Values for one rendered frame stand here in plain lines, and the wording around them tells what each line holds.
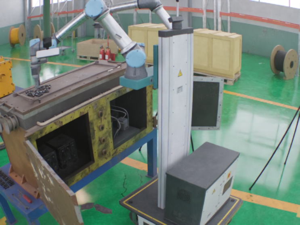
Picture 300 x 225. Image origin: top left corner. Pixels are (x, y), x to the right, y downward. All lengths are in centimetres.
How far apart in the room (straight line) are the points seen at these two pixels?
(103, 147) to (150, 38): 533
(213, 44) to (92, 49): 397
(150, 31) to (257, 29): 474
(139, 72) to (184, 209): 103
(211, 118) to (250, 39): 806
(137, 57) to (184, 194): 98
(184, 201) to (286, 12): 916
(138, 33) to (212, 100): 505
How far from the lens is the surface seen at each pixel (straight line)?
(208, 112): 292
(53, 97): 201
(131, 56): 168
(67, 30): 187
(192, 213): 211
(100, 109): 226
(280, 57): 797
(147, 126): 287
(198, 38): 673
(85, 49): 918
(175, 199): 213
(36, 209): 215
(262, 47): 1074
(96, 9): 166
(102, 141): 235
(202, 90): 282
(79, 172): 228
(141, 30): 759
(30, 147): 170
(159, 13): 237
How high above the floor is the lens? 202
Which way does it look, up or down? 24 degrees down
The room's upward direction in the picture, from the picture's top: straight up
